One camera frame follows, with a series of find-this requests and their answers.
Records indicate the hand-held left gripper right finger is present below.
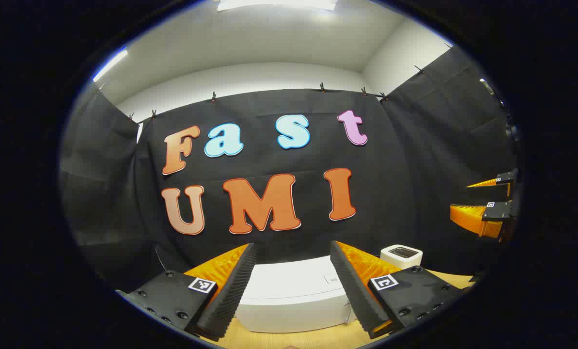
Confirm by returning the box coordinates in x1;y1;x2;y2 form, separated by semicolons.
330;240;469;340

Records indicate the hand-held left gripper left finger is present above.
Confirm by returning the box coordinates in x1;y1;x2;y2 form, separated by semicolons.
116;242;258;342

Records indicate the ceiling light strip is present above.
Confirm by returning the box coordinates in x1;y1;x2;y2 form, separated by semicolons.
93;48;128;83

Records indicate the white toaster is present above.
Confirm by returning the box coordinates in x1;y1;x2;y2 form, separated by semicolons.
380;244;424;270

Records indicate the ceiling light panel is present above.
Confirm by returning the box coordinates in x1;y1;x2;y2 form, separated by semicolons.
216;0;339;12

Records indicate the white microwave oven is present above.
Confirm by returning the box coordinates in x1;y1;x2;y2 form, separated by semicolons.
234;255;357;334

